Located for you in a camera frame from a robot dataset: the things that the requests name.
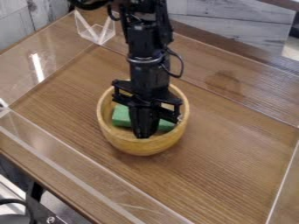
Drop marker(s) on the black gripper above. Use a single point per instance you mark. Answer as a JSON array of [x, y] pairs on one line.
[[145, 92]]

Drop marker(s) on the green rectangular block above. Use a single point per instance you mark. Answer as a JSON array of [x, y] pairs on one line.
[[120, 119]]

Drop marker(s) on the brown wooden bowl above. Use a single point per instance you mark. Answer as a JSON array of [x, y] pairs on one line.
[[122, 139]]

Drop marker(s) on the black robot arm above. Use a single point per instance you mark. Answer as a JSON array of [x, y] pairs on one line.
[[148, 33]]

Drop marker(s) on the black table leg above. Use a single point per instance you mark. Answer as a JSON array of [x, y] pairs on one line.
[[36, 191]]

